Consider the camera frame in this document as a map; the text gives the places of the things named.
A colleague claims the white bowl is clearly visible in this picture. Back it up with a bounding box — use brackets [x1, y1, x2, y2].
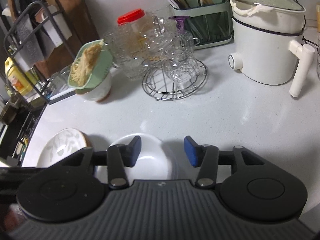
[75, 73, 112, 102]
[96, 133, 176, 183]

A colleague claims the leaf pattern plate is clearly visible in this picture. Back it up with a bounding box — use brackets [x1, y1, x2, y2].
[36, 128, 90, 168]

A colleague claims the white bowl under colander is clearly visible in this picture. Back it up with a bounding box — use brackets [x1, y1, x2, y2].
[75, 73, 112, 102]

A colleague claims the green colander with noodles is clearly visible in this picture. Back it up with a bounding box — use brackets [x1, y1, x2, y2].
[67, 39, 113, 89]

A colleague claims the red lid plastic jar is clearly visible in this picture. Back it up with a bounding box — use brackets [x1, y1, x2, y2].
[117, 8, 153, 58]

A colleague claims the yellow detergent jug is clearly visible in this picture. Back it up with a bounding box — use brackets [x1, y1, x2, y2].
[4, 57, 33, 96]

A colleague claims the black metal dish rack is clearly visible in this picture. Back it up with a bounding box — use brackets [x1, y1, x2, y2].
[4, 1, 75, 103]

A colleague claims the wooden cutting board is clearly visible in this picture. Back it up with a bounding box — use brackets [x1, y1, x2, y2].
[35, 0, 99, 78]

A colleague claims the green chopstick holder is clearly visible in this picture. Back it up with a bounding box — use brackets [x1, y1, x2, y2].
[167, 0, 233, 49]

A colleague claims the white electric cooking pot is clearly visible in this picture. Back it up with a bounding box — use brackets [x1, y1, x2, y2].
[228, 0, 316, 98]

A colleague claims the wire glass rack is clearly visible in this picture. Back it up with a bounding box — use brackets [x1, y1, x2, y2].
[142, 60, 208, 101]

